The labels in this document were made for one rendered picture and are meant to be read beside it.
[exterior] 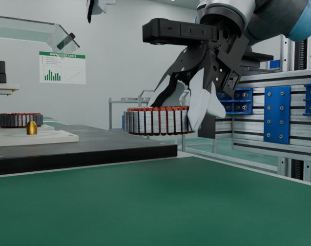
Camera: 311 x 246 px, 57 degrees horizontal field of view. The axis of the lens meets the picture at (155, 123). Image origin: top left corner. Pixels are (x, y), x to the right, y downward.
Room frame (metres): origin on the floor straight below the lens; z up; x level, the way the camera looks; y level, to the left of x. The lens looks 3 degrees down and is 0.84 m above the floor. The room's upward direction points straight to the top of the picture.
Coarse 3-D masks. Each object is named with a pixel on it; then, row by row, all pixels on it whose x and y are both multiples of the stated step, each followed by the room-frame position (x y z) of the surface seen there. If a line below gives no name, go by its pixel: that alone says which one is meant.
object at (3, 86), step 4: (0, 64) 0.52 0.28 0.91; (4, 64) 0.52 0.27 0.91; (0, 68) 0.52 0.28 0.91; (4, 68) 0.52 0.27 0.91; (0, 72) 0.52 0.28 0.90; (4, 72) 0.52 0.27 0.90; (0, 76) 0.51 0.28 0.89; (4, 76) 0.52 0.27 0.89; (0, 80) 0.51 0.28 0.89; (4, 80) 0.52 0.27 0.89; (0, 84) 0.52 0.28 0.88; (4, 84) 0.52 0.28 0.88; (8, 84) 0.53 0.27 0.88; (12, 84) 0.53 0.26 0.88; (16, 84) 0.53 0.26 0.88; (0, 88) 0.52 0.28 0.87; (4, 88) 0.52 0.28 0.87; (8, 88) 0.53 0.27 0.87; (12, 88) 0.53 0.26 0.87; (16, 88) 0.53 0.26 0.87
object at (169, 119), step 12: (132, 108) 0.39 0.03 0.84; (144, 108) 0.37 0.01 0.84; (156, 108) 0.37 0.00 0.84; (168, 108) 0.37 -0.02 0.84; (180, 108) 0.37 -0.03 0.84; (132, 120) 0.38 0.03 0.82; (144, 120) 0.37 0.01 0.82; (156, 120) 0.36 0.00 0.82; (168, 120) 0.36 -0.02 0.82; (180, 120) 0.36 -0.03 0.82; (132, 132) 0.39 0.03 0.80; (144, 132) 0.37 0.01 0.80; (156, 132) 0.36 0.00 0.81; (168, 132) 0.36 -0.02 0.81; (180, 132) 0.37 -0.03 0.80; (192, 132) 0.39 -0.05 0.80
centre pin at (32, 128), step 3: (27, 123) 0.57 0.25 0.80; (30, 123) 0.56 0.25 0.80; (33, 123) 0.57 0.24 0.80; (27, 126) 0.56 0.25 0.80; (30, 126) 0.56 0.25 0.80; (33, 126) 0.56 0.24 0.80; (36, 126) 0.57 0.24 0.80; (27, 129) 0.56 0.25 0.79; (30, 129) 0.56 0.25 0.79; (33, 129) 0.56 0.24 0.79; (36, 129) 0.57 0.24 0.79; (27, 132) 0.56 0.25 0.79; (30, 132) 0.56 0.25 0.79; (33, 132) 0.56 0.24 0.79; (36, 132) 0.57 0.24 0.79
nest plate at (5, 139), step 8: (0, 136) 0.53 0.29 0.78; (8, 136) 0.53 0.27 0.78; (16, 136) 0.53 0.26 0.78; (24, 136) 0.53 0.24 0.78; (32, 136) 0.53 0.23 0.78; (40, 136) 0.53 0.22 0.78; (48, 136) 0.53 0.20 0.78; (56, 136) 0.53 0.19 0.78; (64, 136) 0.53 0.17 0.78; (72, 136) 0.54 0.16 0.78; (0, 144) 0.48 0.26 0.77; (8, 144) 0.48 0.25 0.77; (16, 144) 0.49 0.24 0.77; (24, 144) 0.50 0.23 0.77
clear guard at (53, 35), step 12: (0, 24) 0.79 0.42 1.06; (12, 24) 0.79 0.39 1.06; (24, 24) 0.79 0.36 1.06; (36, 24) 0.79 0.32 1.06; (48, 24) 0.79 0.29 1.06; (0, 36) 0.92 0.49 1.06; (12, 36) 0.92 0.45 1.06; (24, 36) 0.92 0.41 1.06; (36, 36) 0.92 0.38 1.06; (48, 36) 0.92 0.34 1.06; (60, 36) 0.85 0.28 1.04; (60, 48) 0.94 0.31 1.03; (72, 48) 0.87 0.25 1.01
